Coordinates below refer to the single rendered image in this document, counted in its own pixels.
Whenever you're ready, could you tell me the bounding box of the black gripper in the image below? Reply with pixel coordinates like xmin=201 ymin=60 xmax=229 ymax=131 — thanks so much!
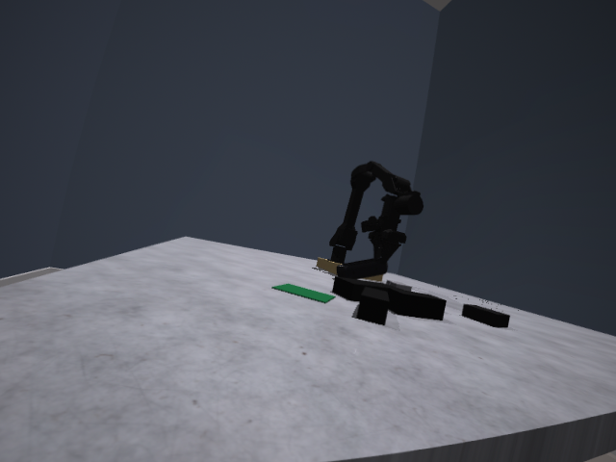
xmin=369 ymin=213 xmax=407 ymax=265

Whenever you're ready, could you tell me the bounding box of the green flat rectangular board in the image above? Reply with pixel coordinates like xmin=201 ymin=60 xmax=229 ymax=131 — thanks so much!
xmin=271 ymin=284 xmax=336 ymax=304

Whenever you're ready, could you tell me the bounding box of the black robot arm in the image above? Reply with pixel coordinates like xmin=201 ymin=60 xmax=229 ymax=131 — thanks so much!
xmin=327 ymin=162 xmax=424 ymax=264

